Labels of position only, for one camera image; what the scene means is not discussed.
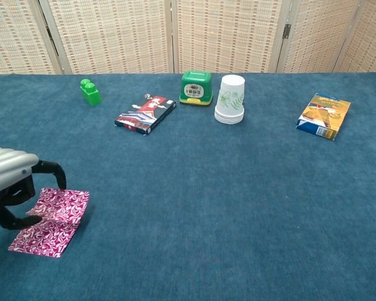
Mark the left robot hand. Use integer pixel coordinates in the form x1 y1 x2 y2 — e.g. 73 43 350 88
0 147 66 231

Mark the pink patterned coaster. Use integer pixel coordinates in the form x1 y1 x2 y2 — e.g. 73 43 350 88
25 187 91 226
8 219 79 259

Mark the green toy building brick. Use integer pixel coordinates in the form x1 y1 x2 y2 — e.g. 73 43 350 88
80 78 102 107

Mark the woven bamboo screen panel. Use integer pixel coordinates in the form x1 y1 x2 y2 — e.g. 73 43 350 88
332 0 376 73
170 0 291 74
37 0 175 75
0 0 63 76
275 0 363 74

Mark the black and red cardboard box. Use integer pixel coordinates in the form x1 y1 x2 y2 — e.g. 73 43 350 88
114 95 177 136

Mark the blue table cloth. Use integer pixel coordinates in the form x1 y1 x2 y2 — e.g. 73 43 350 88
0 72 376 301

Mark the green plastic container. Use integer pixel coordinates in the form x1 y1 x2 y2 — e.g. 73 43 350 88
179 70 214 106

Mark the white paper cup stack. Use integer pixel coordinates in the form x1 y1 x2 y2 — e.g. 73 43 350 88
214 74 246 125

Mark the yellow and blue snack box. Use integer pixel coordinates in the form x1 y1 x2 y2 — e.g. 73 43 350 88
296 92 352 141

